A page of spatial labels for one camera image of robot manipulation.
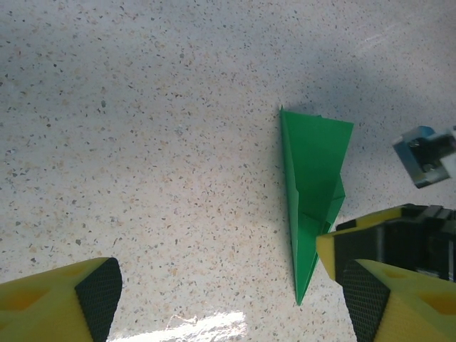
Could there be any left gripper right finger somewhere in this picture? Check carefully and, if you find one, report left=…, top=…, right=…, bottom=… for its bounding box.
left=341, top=259, right=456, bottom=342

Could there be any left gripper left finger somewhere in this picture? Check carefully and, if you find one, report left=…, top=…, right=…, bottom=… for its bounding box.
left=0, top=256, right=123, bottom=342

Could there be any green paper sheet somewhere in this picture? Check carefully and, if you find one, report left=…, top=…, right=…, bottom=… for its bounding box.
left=279, top=104, right=356, bottom=307

